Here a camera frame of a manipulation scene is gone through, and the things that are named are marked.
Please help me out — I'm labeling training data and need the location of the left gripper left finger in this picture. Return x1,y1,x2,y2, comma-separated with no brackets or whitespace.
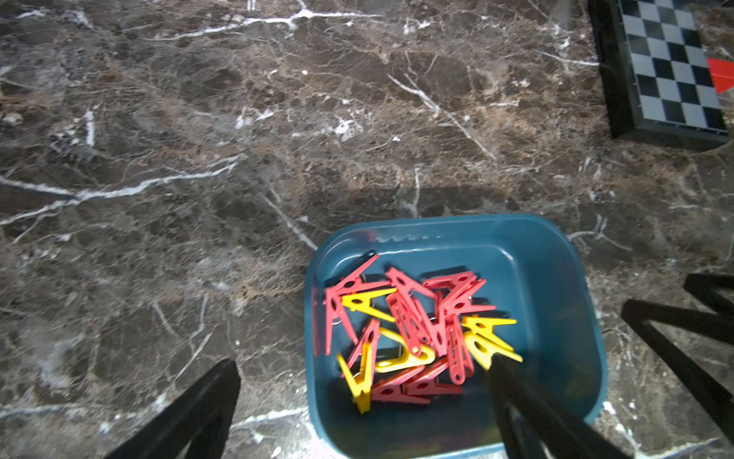
108,359,241,458

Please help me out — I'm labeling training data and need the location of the small red block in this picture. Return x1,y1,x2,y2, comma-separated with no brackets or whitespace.
708,59,734,94

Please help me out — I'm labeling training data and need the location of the red clothespin in box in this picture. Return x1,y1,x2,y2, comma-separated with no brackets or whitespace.
324,252,391,356

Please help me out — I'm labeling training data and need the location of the black white checkerboard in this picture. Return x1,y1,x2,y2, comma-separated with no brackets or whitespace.
588,0,730,151

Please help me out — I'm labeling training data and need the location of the yellow clothespin in box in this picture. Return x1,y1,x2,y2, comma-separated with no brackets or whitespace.
338,342,375,414

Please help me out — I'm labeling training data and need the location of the yellow clothespin right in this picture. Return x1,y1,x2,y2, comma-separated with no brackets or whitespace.
461,317,524,370

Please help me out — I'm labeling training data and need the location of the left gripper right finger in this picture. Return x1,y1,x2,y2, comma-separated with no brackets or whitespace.
487,355,626,458

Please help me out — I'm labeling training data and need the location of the teal plastic storage box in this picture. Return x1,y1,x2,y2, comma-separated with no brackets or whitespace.
304,214,608,458

